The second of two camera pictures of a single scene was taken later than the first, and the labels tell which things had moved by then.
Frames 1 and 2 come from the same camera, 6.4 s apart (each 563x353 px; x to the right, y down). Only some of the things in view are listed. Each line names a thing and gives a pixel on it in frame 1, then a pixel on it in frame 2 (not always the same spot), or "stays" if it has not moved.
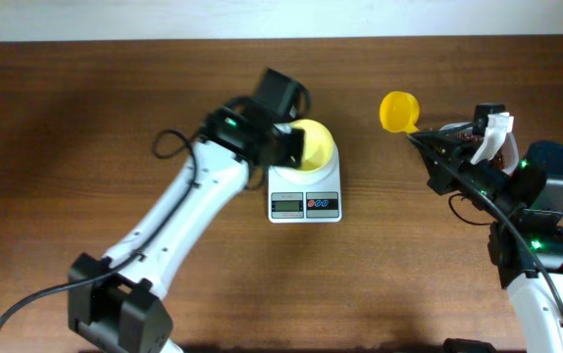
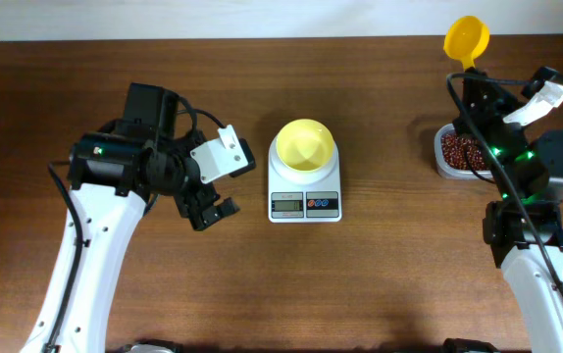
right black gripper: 440,162 → 475,83
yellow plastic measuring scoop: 399,112 → 466,38
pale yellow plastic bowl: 318,143 stays
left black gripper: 288,148 → 199,202
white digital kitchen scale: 302,196 stays
